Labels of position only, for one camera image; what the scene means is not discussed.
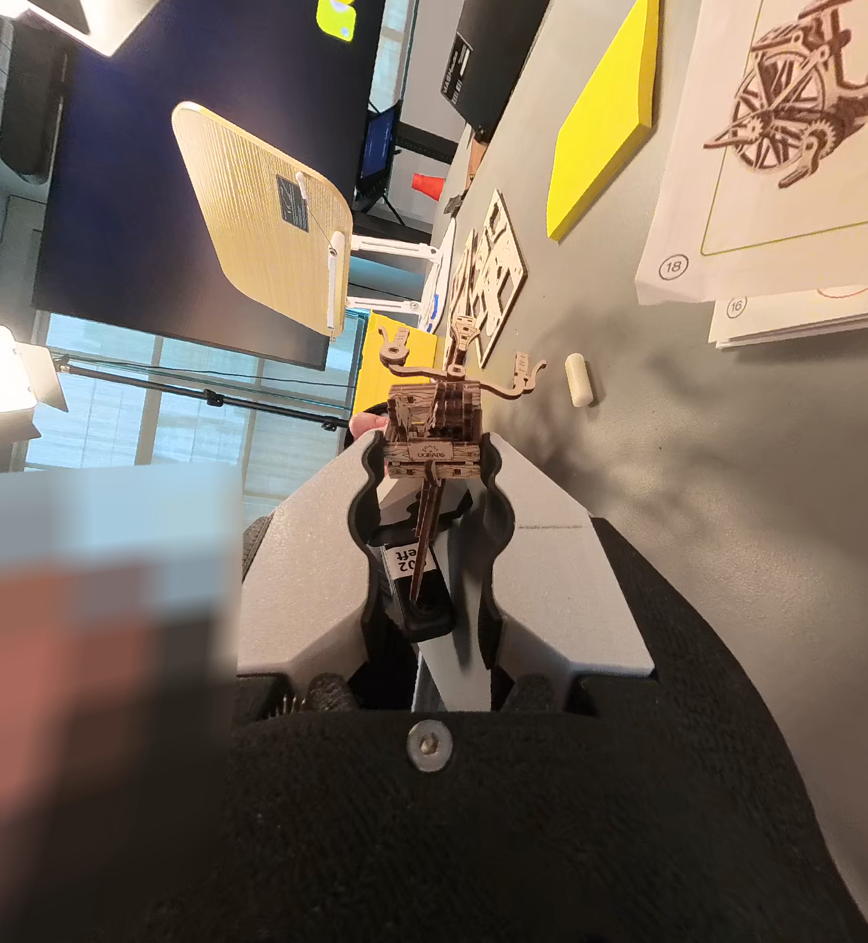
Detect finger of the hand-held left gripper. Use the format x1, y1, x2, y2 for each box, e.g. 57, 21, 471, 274
413, 508, 495, 713

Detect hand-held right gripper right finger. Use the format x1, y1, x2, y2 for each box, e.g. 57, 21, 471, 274
478, 433, 657, 682

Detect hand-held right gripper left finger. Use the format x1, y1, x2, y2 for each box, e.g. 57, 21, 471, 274
236, 431, 391, 679

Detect wooden model part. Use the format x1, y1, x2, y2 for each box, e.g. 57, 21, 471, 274
406, 471, 448, 614

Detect wooden model crate with handlebar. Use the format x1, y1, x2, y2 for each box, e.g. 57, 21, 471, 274
378, 315, 547, 483

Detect laser-cut wooden parts sheet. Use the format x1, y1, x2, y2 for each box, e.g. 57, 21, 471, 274
441, 228, 479, 347
471, 190, 529, 369

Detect black light stand pole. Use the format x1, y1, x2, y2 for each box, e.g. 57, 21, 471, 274
51, 354, 350, 432

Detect white capsule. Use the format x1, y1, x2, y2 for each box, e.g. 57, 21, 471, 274
565, 352, 597, 408

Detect yellow box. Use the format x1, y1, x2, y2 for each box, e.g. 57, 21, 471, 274
353, 313, 446, 421

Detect printed instruction sheet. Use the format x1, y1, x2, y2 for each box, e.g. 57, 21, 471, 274
634, 0, 868, 306
708, 280, 868, 351

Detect dark blue partition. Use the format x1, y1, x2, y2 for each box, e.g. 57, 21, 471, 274
32, 0, 387, 369

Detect black screen on stand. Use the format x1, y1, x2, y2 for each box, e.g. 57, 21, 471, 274
353, 99, 407, 229

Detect yellow foam board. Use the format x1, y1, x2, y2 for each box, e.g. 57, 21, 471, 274
548, 0, 662, 244

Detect black sign board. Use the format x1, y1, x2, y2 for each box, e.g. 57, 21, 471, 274
452, 0, 553, 144

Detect yellow sticker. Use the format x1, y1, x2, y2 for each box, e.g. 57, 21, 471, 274
316, 0, 357, 41

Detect white softbox lamp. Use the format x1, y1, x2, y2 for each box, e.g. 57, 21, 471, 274
2, 0, 162, 58

